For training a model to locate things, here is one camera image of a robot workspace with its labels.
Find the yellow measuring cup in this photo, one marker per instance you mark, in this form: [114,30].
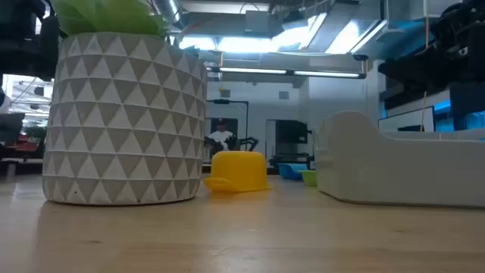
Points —
[238,168]

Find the blue measuring cup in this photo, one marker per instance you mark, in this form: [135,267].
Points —
[290,171]

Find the green measuring cup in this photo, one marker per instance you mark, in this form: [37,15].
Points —
[310,178]

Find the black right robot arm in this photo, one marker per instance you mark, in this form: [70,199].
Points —
[462,34]

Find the black background robot arm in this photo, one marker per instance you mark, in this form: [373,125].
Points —
[248,143]

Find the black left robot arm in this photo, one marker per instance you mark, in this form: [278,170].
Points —
[26,41]

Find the grey plastic basket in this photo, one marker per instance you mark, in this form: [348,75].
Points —
[379,170]

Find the person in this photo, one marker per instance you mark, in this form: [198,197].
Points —
[221,136]

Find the black background monitor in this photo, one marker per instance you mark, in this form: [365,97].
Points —
[291,132]

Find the long ceiling light bar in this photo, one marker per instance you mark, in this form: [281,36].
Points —
[250,71]

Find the grey ceiling box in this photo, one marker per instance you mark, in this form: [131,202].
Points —
[257,22]

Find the white geometric plant pot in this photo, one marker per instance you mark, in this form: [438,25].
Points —
[125,121]

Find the green artificial succulent plant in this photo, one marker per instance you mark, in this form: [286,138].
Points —
[110,17]

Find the green background plant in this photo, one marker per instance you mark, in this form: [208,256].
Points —
[36,132]

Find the black background stand frame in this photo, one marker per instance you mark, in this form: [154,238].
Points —
[227,101]

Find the silver ceiling duct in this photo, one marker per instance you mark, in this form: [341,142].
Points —
[168,9]

